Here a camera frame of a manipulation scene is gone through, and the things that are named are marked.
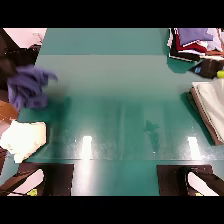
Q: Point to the purple garment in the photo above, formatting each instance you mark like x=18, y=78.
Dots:
x=191, y=35
x=26, y=88

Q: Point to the black garment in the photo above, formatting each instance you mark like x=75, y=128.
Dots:
x=13, y=58
x=210, y=66
x=182, y=55

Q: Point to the white garment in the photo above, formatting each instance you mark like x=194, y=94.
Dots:
x=212, y=100
x=23, y=138

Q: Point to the red garment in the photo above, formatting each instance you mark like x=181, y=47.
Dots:
x=197, y=48

